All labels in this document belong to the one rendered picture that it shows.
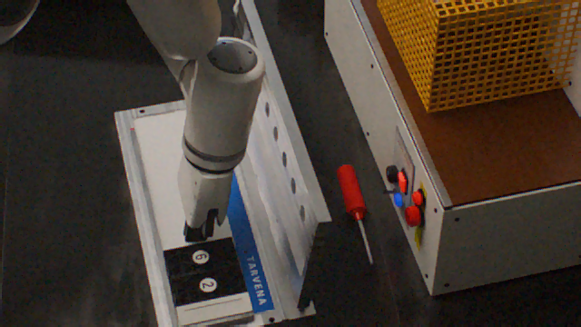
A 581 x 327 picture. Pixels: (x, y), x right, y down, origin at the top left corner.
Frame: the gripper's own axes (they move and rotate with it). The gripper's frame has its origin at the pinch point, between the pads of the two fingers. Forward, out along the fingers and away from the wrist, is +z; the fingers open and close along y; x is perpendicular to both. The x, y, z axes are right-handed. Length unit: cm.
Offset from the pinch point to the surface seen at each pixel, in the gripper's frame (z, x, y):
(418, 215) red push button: -12.8, 26.2, 11.0
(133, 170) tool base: 3.8, -6.1, -15.1
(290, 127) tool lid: -19.0, 9.9, -0.2
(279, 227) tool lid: -4.8, 9.9, 4.8
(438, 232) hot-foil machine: -15.2, 26.4, 16.0
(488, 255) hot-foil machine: -10.4, 35.1, 16.6
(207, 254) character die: 1.2, 0.9, 3.8
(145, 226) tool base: 3.8, -6.1, -4.1
